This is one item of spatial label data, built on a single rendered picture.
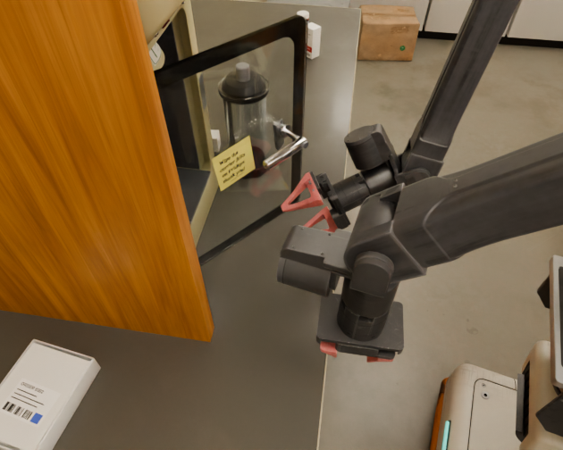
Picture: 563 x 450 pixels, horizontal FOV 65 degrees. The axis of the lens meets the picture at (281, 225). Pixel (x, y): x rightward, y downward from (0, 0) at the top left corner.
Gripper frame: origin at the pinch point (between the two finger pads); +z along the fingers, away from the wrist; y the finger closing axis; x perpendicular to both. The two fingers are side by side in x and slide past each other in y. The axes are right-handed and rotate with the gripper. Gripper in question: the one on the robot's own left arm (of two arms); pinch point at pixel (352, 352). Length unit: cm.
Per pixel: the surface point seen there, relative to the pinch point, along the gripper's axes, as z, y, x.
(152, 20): -37.6, 24.7, -13.9
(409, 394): 110, -32, -40
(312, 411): 16.2, 4.4, 3.2
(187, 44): -19, 34, -46
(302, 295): 16.2, 8.7, -18.2
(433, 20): 94, -56, -325
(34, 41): -39, 32, -6
